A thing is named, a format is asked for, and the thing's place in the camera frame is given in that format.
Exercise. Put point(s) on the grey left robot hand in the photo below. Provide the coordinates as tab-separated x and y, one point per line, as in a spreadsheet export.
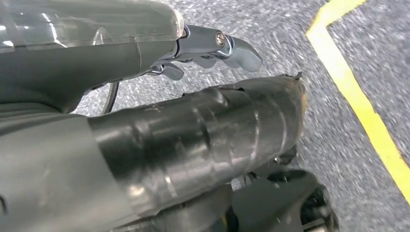
192	134

